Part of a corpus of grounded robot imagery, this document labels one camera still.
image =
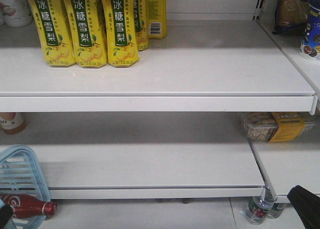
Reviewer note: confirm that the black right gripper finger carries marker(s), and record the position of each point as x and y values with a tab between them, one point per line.
307	206

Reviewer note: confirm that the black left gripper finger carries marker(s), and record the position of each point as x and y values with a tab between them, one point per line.
6	213

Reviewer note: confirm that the red coca-cola aluminium bottle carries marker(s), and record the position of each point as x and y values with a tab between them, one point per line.
26	206

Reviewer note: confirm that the light blue plastic basket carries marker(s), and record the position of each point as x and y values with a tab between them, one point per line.
21	173

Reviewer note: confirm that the clear water bottle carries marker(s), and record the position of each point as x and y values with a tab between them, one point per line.
259	207

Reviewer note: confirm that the clear box of biscuits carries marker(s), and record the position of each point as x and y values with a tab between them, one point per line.
277	126

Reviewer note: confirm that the orange C100 juice bottle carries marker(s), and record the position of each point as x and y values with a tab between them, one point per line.
12	122

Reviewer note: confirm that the white metal shelving unit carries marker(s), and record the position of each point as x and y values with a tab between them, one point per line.
158	145

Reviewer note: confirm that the blue cookie cup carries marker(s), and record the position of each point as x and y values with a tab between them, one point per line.
310	43

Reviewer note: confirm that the yellow pear drink bottle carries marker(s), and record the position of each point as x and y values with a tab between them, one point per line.
140	15
157	18
122	48
53	29
88	32

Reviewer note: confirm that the brown cracker packet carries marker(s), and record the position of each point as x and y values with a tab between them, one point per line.
290	16

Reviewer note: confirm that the white peach drink bottle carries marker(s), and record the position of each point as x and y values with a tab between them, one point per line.
16	13

